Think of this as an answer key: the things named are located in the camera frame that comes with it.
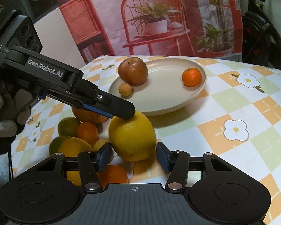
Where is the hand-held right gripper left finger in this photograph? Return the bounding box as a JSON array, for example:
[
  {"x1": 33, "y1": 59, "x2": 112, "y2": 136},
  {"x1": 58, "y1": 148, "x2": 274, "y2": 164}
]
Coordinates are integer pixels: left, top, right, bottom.
[{"x1": 34, "y1": 143, "x2": 113, "y2": 193}]

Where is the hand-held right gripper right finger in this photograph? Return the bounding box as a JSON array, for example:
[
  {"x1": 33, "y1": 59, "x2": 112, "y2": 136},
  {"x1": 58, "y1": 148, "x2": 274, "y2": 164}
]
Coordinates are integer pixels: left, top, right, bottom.
[{"x1": 156, "y1": 142, "x2": 233, "y2": 191}]

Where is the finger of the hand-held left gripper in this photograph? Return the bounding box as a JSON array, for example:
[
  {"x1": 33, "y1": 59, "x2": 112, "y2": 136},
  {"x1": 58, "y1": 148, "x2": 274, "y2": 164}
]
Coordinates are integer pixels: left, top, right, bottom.
[
  {"x1": 3, "y1": 46, "x2": 135, "y2": 120},
  {"x1": 37, "y1": 89, "x2": 114, "y2": 119}
]

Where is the orange tangerine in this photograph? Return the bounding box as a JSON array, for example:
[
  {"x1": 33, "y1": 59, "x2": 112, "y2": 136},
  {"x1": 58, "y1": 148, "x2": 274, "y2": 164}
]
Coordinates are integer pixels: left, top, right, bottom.
[
  {"x1": 76, "y1": 121, "x2": 99, "y2": 147},
  {"x1": 97, "y1": 164, "x2": 128, "y2": 189},
  {"x1": 71, "y1": 105, "x2": 109, "y2": 125},
  {"x1": 182, "y1": 67, "x2": 202, "y2": 88}
]

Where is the large yellow lemon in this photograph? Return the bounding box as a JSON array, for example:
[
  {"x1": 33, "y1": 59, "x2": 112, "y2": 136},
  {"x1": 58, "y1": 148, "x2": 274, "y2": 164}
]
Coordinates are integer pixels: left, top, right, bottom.
[
  {"x1": 108, "y1": 111, "x2": 157, "y2": 162},
  {"x1": 57, "y1": 138, "x2": 94, "y2": 187}
]

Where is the small brown fruit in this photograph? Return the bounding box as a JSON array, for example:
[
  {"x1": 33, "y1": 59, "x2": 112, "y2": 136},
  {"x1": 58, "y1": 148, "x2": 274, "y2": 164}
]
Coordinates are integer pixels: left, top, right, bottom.
[
  {"x1": 118, "y1": 83, "x2": 133, "y2": 97},
  {"x1": 93, "y1": 139, "x2": 111, "y2": 152}
]

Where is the red apple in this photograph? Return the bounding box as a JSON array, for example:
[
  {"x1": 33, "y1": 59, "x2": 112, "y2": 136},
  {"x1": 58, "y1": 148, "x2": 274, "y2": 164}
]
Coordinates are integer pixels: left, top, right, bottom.
[{"x1": 118, "y1": 57, "x2": 149, "y2": 87}]

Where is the beige plate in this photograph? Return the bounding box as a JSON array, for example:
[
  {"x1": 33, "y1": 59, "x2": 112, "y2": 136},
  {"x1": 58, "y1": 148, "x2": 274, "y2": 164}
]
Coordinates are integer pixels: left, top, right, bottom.
[{"x1": 108, "y1": 57, "x2": 207, "y2": 117}]

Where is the person's left hand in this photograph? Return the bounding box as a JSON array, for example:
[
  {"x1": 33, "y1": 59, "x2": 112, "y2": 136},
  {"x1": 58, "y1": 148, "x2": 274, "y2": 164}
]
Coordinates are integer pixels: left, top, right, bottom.
[{"x1": 0, "y1": 89, "x2": 31, "y2": 155}]

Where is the yellow-green round fruit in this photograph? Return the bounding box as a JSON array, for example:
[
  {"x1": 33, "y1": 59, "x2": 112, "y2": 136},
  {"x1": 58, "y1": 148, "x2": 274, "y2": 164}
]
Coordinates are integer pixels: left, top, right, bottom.
[{"x1": 58, "y1": 117, "x2": 81, "y2": 136}]

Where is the green round fruit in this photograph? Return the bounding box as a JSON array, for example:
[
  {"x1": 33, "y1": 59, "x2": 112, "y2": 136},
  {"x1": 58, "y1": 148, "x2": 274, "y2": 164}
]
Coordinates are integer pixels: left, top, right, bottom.
[{"x1": 48, "y1": 135, "x2": 71, "y2": 156}]

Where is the checkered floral tablecloth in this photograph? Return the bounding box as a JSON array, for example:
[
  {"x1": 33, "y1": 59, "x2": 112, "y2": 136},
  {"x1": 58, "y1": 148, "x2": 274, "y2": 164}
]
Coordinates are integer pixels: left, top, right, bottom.
[{"x1": 10, "y1": 55, "x2": 281, "y2": 225}]

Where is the printed room scene backdrop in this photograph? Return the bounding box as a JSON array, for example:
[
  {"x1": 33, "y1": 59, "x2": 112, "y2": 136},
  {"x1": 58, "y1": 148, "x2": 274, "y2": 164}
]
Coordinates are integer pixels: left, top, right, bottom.
[{"x1": 48, "y1": 0, "x2": 244, "y2": 64}]

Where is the grey fuzzy rug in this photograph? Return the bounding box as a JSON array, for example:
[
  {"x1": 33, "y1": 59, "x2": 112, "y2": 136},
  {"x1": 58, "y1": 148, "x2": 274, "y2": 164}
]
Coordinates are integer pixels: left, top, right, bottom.
[{"x1": 0, "y1": 155, "x2": 13, "y2": 186}]

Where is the black exercise bike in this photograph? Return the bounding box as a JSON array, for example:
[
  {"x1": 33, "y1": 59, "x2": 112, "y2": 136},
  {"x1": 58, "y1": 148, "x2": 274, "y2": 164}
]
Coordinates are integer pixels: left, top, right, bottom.
[{"x1": 241, "y1": 0, "x2": 281, "y2": 72}]

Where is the black cable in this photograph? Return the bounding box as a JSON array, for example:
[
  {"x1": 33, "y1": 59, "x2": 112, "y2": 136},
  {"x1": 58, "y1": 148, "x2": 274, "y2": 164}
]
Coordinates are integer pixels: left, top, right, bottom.
[{"x1": 7, "y1": 143, "x2": 15, "y2": 180}]

